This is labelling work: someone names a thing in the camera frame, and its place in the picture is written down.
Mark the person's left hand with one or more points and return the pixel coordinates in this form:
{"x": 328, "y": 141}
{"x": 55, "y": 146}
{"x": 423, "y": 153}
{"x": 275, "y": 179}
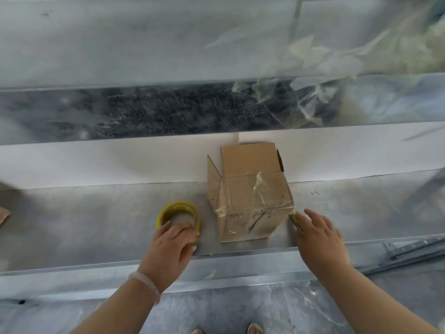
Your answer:
{"x": 167, "y": 257}

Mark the person's right hand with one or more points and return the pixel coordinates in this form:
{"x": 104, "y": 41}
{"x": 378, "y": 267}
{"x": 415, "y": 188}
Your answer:
{"x": 323, "y": 246}

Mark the green utility knife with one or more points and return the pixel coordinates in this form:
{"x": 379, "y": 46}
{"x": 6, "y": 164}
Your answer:
{"x": 295, "y": 220}

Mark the yellow tape roll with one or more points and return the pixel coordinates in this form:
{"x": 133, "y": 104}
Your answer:
{"x": 163, "y": 212}

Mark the plain perforated cardboard box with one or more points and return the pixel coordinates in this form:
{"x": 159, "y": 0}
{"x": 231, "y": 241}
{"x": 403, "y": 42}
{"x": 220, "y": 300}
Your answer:
{"x": 250, "y": 191}

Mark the white-labelled cardboard box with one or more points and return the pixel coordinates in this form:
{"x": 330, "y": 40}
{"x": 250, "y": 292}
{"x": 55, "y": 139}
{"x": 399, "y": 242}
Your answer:
{"x": 4, "y": 215}

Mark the person's right forearm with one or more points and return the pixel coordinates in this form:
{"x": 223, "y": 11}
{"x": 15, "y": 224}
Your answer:
{"x": 379, "y": 302}

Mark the person's left forearm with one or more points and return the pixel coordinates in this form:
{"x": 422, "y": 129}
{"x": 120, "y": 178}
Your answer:
{"x": 118, "y": 309}

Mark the pile of clear tape scraps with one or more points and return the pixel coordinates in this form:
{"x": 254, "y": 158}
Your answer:
{"x": 330, "y": 59}

